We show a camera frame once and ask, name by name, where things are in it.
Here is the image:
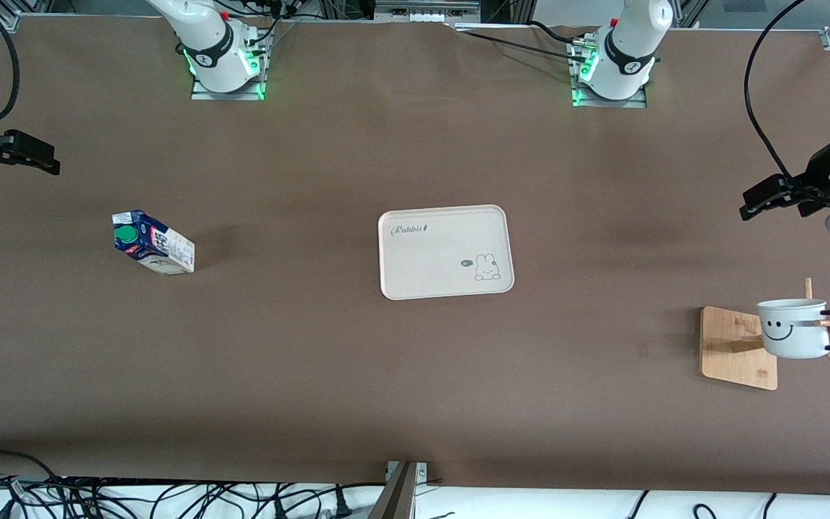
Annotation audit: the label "white smiley enamel cup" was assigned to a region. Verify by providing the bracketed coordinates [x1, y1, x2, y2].
[757, 298, 830, 360]

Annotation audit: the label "blue white milk carton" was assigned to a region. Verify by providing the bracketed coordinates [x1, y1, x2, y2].
[112, 210, 196, 276]

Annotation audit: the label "wooden cup stand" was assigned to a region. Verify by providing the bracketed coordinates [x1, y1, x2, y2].
[700, 278, 830, 391]

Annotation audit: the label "beige rabbit print tray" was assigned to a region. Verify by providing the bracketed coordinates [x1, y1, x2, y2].
[378, 205, 515, 301]

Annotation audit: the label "white power strip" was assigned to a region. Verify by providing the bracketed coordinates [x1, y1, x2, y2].
[374, 0, 481, 23]

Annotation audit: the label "black cable on table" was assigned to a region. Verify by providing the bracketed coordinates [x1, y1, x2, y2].
[451, 20, 599, 64]

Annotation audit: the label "black floor cable bundle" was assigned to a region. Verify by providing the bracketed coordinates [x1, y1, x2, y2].
[0, 450, 387, 519]

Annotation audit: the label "aluminium profile post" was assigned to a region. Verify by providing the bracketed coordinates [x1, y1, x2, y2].
[368, 460, 430, 519]

